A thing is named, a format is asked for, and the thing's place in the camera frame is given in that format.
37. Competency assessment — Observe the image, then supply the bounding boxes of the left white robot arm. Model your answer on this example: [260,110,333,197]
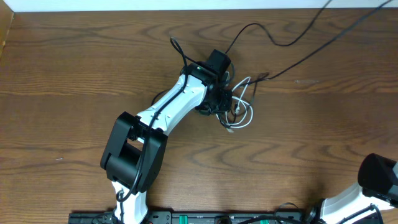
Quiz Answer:
[100,50,232,223]

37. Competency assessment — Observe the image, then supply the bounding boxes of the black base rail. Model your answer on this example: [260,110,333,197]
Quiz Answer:
[68,207,318,224]

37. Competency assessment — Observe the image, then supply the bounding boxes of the black usb cable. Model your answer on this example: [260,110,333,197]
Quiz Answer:
[216,0,394,130]

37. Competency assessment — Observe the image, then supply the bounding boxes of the white usb cable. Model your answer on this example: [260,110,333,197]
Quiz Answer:
[216,70,254,134]

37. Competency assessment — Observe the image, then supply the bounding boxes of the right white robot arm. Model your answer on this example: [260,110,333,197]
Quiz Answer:
[303,153,397,223]

